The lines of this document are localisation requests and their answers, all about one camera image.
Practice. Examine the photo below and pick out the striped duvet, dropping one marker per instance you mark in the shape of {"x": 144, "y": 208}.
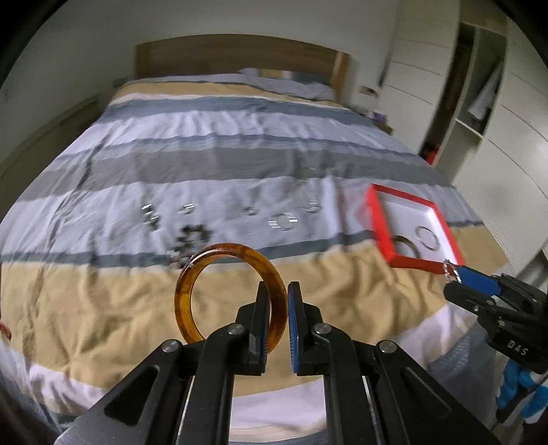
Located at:
{"x": 214, "y": 141}

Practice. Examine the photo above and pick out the wide silver bangle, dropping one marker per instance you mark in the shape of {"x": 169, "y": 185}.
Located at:
{"x": 282, "y": 223}

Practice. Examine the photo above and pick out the amber bangle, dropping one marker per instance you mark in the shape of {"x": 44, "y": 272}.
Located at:
{"x": 184, "y": 299}

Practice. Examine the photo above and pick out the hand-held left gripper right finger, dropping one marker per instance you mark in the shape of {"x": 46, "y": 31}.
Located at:
{"x": 293, "y": 318}

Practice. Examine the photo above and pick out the wall socket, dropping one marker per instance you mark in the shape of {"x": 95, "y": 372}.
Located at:
{"x": 369, "y": 90}

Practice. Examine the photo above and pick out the red jewelry box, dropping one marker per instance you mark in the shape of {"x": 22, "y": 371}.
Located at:
{"x": 376, "y": 222}

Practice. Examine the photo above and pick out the red bag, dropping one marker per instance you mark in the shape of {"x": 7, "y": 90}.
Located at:
{"x": 430, "y": 154}

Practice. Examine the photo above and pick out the hanging clothes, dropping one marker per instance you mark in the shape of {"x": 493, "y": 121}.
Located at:
{"x": 483, "y": 98}

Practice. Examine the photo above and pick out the white wardrobe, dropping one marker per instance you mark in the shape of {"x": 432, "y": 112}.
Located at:
{"x": 513, "y": 149}

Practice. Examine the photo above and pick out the wooden headboard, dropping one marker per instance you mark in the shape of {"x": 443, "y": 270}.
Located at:
{"x": 235, "y": 55}

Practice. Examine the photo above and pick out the thin silver bangle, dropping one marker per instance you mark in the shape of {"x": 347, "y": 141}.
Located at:
{"x": 428, "y": 248}

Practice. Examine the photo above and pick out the thin brown bangle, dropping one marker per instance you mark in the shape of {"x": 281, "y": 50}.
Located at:
{"x": 412, "y": 244}

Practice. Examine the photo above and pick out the wooden nightstand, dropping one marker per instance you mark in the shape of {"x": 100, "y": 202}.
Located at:
{"x": 383, "y": 127}

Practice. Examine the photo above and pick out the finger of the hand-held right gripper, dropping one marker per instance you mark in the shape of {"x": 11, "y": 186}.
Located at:
{"x": 464, "y": 297}
{"x": 477, "y": 280}

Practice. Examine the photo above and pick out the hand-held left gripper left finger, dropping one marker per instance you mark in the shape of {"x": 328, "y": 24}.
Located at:
{"x": 261, "y": 318}

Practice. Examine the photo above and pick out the grey pillow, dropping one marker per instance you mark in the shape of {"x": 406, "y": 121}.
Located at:
{"x": 291, "y": 87}

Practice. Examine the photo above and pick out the purple tissue box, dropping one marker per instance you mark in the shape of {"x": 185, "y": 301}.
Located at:
{"x": 379, "y": 116}

